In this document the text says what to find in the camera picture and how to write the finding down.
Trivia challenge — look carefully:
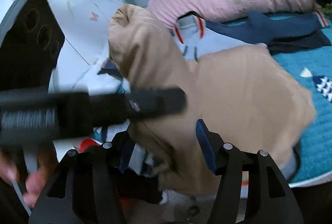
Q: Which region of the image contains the light grey striped-trim garment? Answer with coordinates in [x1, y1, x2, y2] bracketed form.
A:
[172, 15, 251, 61]

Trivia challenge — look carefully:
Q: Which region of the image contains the orange red cloth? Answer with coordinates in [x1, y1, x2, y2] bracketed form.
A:
[75, 138, 102, 153]

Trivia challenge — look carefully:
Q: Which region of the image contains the person's left hand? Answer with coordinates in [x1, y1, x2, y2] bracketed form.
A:
[1, 142, 59, 208]

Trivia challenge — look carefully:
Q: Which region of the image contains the tan bomber jacket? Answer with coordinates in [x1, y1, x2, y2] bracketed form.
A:
[108, 4, 316, 195]

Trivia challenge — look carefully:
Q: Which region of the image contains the teal quilted bedspread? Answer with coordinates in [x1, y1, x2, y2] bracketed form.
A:
[220, 11, 332, 184]

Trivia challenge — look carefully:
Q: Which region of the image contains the navy blue garment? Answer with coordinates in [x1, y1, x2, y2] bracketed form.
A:
[176, 10, 332, 55]

